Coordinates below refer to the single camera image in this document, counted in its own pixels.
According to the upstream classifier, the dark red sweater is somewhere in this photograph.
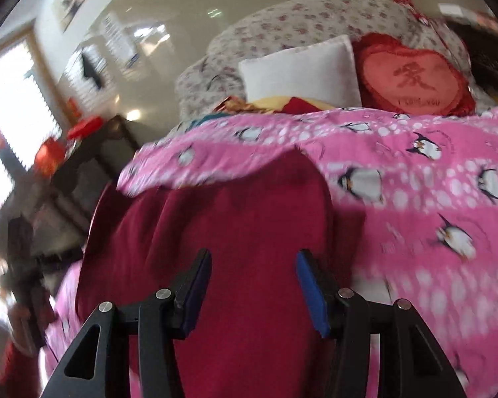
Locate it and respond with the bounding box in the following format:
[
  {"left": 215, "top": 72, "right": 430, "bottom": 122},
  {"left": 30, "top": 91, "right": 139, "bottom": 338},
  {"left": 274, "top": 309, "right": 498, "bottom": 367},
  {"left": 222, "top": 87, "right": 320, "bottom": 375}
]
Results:
[{"left": 75, "top": 148, "right": 366, "bottom": 398}]

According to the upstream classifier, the red sleeve left forearm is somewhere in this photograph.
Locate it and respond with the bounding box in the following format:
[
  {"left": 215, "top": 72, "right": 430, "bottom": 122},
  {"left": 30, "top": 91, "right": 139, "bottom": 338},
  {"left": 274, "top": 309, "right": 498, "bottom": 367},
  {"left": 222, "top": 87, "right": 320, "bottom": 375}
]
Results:
[{"left": 0, "top": 340, "right": 41, "bottom": 398}]

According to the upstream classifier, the left hand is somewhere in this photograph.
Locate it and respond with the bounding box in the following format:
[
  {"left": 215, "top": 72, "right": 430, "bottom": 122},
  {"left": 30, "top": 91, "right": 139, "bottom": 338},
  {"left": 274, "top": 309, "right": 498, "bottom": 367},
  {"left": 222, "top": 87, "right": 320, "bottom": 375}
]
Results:
[{"left": 8, "top": 302, "right": 58, "bottom": 357}]

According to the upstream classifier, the red gift box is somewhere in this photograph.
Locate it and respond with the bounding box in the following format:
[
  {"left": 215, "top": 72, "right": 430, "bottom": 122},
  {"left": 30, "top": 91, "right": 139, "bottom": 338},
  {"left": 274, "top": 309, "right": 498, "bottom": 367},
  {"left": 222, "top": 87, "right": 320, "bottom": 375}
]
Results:
[{"left": 34, "top": 138, "right": 66, "bottom": 178}]

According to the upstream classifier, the dark wooden side table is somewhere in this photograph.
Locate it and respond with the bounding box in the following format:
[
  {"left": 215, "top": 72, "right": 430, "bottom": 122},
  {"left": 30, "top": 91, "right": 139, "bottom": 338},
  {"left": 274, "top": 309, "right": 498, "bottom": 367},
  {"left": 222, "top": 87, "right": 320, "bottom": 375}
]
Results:
[{"left": 49, "top": 115, "right": 141, "bottom": 236}]

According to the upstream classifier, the red flat box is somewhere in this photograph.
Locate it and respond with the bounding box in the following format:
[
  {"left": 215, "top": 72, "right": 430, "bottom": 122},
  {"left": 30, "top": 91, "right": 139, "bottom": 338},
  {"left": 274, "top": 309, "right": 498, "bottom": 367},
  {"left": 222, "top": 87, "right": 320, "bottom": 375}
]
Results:
[{"left": 66, "top": 116, "right": 105, "bottom": 141}]

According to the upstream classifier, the pink penguin blanket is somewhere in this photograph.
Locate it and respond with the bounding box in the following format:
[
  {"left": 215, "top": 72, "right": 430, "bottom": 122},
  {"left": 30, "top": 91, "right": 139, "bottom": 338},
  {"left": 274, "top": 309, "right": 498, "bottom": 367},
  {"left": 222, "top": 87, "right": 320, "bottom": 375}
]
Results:
[{"left": 44, "top": 108, "right": 498, "bottom": 397}]

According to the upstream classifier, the dark hanging cloth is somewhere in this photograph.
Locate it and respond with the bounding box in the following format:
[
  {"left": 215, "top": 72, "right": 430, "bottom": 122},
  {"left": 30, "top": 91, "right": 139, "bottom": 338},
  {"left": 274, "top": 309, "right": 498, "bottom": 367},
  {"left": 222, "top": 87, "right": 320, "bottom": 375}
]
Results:
[{"left": 81, "top": 51, "right": 104, "bottom": 90}]

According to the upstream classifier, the floral grey quilt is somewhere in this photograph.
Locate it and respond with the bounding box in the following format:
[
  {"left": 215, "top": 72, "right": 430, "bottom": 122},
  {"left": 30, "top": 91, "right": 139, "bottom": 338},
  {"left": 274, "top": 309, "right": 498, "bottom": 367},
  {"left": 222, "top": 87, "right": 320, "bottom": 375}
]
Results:
[{"left": 175, "top": 0, "right": 477, "bottom": 120}]

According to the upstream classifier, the red heart cushion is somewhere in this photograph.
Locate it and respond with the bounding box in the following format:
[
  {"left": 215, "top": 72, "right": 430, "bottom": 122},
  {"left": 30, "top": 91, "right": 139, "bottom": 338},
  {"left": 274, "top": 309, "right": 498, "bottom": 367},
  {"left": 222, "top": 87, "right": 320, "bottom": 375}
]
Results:
[{"left": 353, "top": 33, "right": 476, "bottom": 117}]

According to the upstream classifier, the yellow red patterned sheet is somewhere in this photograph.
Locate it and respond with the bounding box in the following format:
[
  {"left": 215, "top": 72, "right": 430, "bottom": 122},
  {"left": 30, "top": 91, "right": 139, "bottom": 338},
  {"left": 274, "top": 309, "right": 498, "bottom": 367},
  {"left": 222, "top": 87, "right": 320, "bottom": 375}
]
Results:
[{"left": 182, "top": 95, "right": 342, "bottom": 130}]

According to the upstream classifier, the white pillow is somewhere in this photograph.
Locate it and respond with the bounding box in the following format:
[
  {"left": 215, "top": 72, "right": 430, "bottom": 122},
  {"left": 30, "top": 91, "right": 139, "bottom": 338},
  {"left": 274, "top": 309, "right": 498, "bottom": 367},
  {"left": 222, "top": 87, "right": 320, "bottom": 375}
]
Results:
[{"left": 238, "top": 35, "right": 362, "bottom": 108}]

